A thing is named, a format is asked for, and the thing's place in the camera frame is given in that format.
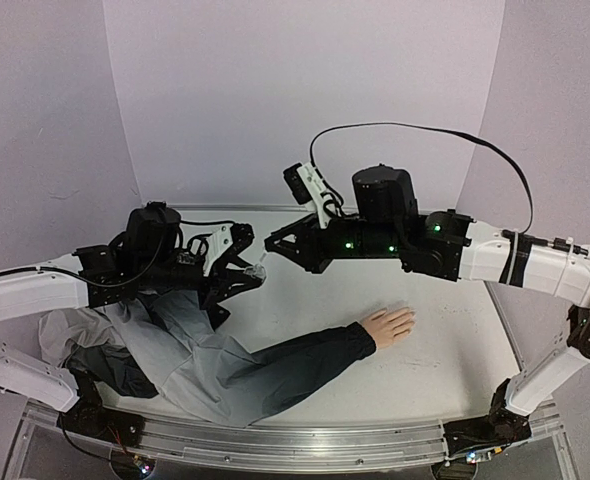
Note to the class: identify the grey black jacket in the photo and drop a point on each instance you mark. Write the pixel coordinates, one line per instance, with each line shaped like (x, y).
(164, 345)

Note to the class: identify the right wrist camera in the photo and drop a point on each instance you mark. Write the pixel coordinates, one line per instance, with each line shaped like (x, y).
(310, 190)

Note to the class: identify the aluminium back table rail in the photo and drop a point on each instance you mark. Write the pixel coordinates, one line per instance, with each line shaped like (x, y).
(206, 212)

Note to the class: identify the aluminium table rail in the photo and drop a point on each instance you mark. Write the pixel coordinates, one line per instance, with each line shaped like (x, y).
(206, 212)
(515, 348)

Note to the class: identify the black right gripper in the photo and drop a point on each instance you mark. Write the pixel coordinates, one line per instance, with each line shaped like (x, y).
(315, 245)

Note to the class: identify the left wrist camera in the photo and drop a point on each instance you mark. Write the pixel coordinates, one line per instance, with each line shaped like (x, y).
(221, 248)

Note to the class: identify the clear nail polish bottle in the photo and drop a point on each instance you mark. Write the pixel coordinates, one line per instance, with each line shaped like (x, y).
(256, 271)

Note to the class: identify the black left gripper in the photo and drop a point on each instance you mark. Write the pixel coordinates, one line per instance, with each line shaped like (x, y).
(227, 257)

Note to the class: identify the mannequin hand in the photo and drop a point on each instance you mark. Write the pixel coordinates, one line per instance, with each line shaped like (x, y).
(387, 327)

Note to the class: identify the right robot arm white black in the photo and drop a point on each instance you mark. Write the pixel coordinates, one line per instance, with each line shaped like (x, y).
(448, 246)

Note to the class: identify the aluminium right table rail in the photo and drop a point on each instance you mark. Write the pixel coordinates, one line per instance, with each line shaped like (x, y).
(515, 348)

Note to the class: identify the aluminium front rail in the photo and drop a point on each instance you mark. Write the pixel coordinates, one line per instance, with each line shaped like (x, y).
(283, 448)

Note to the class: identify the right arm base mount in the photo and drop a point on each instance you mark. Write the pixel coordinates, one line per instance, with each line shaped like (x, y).
(498, 428)

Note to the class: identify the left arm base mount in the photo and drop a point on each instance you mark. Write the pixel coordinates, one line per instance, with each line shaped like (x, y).
(89, 418)

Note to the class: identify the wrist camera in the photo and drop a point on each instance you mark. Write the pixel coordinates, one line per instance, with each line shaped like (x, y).
(221, 248)
(310, 190)

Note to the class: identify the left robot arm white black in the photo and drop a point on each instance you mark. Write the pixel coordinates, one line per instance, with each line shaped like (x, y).
(150, 253)

